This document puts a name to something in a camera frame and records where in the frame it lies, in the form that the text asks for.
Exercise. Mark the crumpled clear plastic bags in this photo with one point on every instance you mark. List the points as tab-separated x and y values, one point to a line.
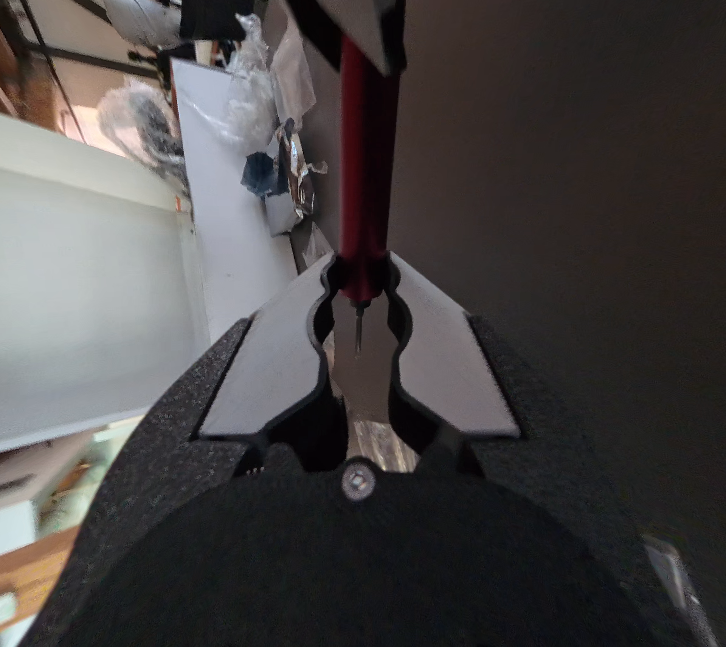
255	86

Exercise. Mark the dark blue small pouch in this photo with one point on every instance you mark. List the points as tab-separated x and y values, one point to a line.
260	173

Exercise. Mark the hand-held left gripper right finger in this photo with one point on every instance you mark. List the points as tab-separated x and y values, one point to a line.
448	369

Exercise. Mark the bubble wrap bundle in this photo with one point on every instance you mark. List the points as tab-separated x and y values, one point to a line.
144	120

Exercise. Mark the red screwdriver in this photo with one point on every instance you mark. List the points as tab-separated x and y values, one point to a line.
366	176

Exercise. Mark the orange and white cardboard box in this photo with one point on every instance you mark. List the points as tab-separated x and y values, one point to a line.
227	239

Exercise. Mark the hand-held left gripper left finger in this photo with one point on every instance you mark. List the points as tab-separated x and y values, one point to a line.
266	369

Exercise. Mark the black metal frame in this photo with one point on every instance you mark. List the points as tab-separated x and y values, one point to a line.
218	9

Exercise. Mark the large white flat panel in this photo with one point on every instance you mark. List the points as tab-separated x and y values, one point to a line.
85	290

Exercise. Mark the silver foil bag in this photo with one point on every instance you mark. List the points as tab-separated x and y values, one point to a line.
296	171

